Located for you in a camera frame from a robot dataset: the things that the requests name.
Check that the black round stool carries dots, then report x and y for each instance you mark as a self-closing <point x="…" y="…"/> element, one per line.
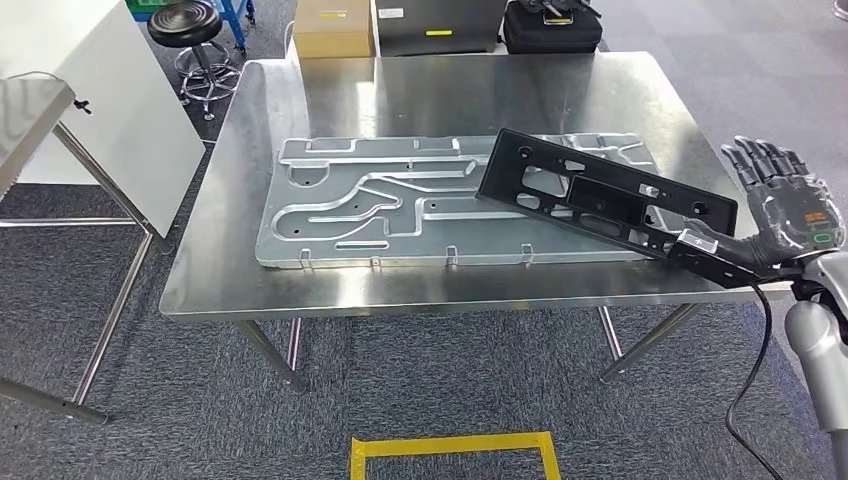
<point x="185" y="23"/>

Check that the small black cabinet latch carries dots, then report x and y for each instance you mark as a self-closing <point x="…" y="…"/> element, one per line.
<point x="83" y="106"/>

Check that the brown cardboard box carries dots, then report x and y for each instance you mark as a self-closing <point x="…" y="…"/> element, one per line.
<point x="334" y="33"/>

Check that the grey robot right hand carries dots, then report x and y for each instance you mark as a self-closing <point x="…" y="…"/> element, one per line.
<point x="795" y="212"/>

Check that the blue metal cart frame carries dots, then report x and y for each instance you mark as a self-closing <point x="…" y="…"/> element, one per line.
<point x="235" y="23"/>

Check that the black plastic panel part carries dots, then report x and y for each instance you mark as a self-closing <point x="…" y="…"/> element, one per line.
<point x="530" y="172"/>

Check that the green plastic crate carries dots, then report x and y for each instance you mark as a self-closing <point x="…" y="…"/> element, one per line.
<point x="149" y="8"/>

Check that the stainless steel side table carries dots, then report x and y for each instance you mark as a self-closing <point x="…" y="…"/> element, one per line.
<point x="26" y="126"/>

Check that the yellow floor tape square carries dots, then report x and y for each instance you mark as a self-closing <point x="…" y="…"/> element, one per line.
<point x="457" y="442"/>

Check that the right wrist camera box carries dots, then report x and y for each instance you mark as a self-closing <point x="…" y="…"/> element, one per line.
<point x="709" y="262"/>

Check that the grey equipment case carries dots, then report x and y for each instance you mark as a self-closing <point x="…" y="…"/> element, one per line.
<point x="437" y="36"/>

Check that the black carry case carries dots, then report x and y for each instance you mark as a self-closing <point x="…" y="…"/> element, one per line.
<point x="553" y="36"/>

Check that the stainless steel workbench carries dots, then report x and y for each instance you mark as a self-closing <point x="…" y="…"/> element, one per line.
<point x="430" y="93"/>

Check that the white cabinet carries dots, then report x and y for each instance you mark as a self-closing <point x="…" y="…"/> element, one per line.
<point x="119" y="146"/>

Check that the stamped grey metal plate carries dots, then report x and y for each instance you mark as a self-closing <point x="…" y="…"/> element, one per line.
<point x="344" y="199"/>

